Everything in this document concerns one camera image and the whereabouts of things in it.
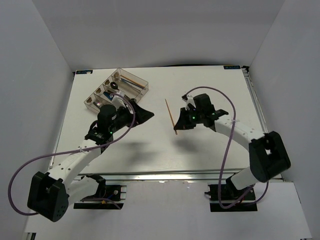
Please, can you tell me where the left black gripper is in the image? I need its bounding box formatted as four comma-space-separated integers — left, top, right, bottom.
109, 100, 154, 134

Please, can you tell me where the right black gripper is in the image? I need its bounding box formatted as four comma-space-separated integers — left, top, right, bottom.
174, 107, 204, 131

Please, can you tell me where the orange black chopstick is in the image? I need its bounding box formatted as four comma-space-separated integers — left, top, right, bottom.
165, 98, 178, 136

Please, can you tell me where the blue knife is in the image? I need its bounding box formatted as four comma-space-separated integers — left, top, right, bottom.
103, 91, 113, 100

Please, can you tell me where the grey chopstick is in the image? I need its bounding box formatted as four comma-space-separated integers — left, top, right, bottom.
120, 78, 143, 88

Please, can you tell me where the black spoon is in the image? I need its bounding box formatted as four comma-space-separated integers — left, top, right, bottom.
110, 81, 125, 93
124, 95, 137, 103

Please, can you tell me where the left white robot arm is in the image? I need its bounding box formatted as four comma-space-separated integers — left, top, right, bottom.
27, 99, 154, 222

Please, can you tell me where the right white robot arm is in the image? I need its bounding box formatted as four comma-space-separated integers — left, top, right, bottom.
174, 93, 291, 200

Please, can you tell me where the clear compartment organizer tray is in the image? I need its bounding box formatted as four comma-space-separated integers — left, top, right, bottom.
84, 68, 149, 113

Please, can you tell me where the right blue table sticker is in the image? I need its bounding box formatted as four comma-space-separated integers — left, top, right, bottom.
223, 65, 241, 70

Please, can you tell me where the blue table sticker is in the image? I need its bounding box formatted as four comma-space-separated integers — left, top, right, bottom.
75, 69, 93, 75
223, 65, 241, 70

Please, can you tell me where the left blue table sticker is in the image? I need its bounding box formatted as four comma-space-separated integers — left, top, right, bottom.
75, 69, 93, 75

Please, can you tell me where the white front cover board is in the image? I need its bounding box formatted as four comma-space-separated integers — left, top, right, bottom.
25, 181, 312, 240

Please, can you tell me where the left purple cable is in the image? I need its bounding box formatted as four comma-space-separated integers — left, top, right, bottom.
8, 91, 137, 216

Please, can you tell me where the purple cable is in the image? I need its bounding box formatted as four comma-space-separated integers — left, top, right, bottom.
182, 86, 270, 209
8, 91, 137, 216

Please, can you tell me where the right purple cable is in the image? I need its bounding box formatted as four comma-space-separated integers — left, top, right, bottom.
182, 86, 270, 209

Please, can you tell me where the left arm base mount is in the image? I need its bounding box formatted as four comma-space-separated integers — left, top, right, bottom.
73, 174, 127, 210

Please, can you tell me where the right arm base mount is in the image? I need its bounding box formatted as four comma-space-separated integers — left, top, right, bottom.
204, 184, 258, 213

